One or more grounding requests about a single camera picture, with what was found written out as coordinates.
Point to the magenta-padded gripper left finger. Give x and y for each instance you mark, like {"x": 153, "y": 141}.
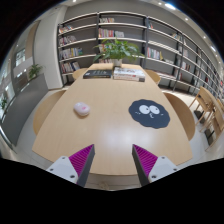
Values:
{"x": 60, "y": 166}

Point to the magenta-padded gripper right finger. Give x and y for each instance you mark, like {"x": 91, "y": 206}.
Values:
{"x": 163, "y": 166}

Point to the pale pink computer mouse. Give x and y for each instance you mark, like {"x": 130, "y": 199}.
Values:
{"x": 81, "y": 108}

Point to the dark cartoon-eyed mouse pad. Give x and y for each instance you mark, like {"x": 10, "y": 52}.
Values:
{"x": 149, "y": 114}

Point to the tan wooden round-back chair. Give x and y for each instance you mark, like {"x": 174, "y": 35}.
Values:
{"x": 183, "y": 115}
{"x": 45, "y": 111}
{"x": 78, "y": 73}
{"x": 154, "y": 76}

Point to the light wooden slatted chairs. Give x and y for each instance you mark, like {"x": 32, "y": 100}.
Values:
{"x": 210, "y": 103}

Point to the book with red-white spine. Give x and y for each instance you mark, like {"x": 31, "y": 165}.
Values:
{"x": 128, "y": 79}

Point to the small green background plant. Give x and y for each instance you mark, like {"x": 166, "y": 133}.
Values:
{"x": 35, "y": 71}

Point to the black hardcover book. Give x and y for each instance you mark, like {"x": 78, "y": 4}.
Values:
{"x": 97, "y": 74}

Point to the white illustrated book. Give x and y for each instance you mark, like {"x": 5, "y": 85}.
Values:
{"x": 130, "y": 72}

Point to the green potted plant white pot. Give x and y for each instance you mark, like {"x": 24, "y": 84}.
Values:
{"x": 117, "y": 50}

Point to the grey bookshelf unit with books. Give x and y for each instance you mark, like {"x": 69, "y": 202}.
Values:
{"x": 83, "y": 31}

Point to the round ceiling lights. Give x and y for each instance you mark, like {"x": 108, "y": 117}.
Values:
{"x": 170, "y": 6}

